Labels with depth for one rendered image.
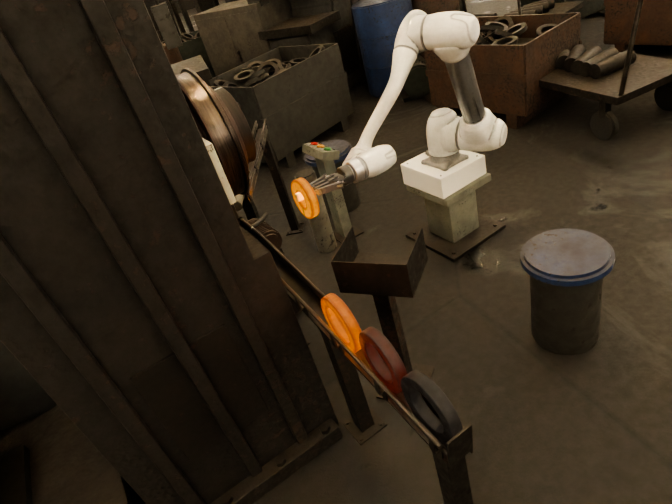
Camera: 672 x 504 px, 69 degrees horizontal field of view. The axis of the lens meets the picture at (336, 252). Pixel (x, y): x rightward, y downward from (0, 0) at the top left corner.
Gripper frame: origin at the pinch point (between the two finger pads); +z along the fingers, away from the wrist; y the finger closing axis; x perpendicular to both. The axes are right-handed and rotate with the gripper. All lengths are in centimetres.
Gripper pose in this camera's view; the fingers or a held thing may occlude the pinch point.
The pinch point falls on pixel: (304, 194)
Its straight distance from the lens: 181.7
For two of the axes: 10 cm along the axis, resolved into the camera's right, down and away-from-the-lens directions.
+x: -2.0, -8.2, -5.4
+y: -5.3, -3.7, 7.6
